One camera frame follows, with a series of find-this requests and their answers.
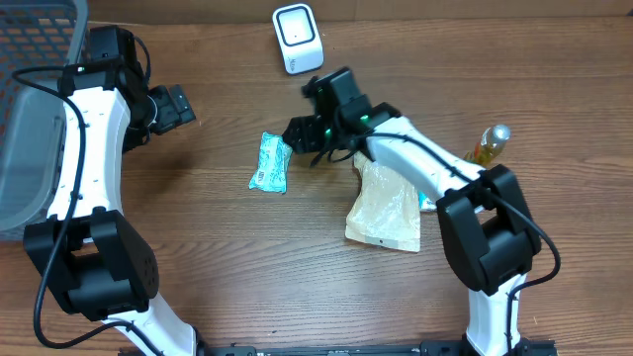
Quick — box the green wet wipes pack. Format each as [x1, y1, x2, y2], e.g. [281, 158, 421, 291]
[248, 132, 293, 194]

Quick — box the brown Pantree snack pouch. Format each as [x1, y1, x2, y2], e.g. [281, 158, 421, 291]
[345, 152, 420, 253]

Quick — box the small green sachet pack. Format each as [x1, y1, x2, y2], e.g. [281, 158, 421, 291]
[418, 192, 436, 213]

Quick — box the yellow oil glass bottle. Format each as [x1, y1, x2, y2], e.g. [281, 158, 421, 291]
[464, 125, 511, 167]

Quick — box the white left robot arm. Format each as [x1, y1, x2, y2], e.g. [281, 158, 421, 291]
[24, 55, 205, 355]

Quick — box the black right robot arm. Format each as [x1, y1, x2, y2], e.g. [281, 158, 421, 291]
[283, 67, 551, 355]

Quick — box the white barcode scanner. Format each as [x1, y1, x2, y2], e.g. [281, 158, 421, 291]
[272, 3, 324, 75]

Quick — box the grey plastic basket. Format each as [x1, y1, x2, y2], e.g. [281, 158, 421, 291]
[1, 0, 88, 242]

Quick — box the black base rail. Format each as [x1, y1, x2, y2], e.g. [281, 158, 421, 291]
[118, 338, 560, 356]

